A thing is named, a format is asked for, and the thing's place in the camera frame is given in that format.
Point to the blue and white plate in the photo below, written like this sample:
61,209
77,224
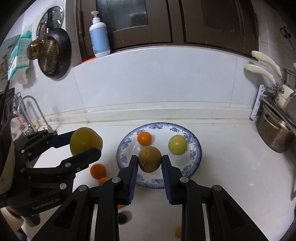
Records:
193,165

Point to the dark brown cabinet door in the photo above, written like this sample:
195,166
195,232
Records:
219,39
124,34

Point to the steel pot lid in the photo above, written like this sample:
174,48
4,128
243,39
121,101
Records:
291,103

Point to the teal and white box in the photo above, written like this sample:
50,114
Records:
19,53

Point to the dark plum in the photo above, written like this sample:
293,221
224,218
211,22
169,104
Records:
125,217

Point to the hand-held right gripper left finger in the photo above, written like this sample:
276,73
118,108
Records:
133,180

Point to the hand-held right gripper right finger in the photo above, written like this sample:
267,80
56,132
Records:
166,180

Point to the white plastic rack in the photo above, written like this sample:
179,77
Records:
256,106

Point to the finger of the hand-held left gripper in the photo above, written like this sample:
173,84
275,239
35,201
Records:
61,140
90,156

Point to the small orange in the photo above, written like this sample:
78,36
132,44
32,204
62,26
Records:
104,181
144,138
121,206

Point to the black scissors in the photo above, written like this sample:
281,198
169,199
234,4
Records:
286,34

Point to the round metal steamer plate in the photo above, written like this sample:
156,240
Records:
50,20

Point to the metal faucet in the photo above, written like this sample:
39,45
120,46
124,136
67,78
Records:
31,99

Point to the brown glossy ladle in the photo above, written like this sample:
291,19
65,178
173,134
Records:
34,49

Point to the steel container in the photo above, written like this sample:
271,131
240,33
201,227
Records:
289,78

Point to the brass perforated strainer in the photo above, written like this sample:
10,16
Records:
49,55

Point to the small brown round fruit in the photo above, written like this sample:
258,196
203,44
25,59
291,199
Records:
150,158

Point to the large orange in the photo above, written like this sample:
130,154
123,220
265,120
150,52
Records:
98,171

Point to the black frying pan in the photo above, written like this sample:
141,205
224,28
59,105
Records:
63,53

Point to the white and blue pump bottle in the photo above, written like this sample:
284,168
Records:
99,37

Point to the green apple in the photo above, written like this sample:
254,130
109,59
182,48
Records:
177,144

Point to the steel pot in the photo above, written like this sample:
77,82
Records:
272,132

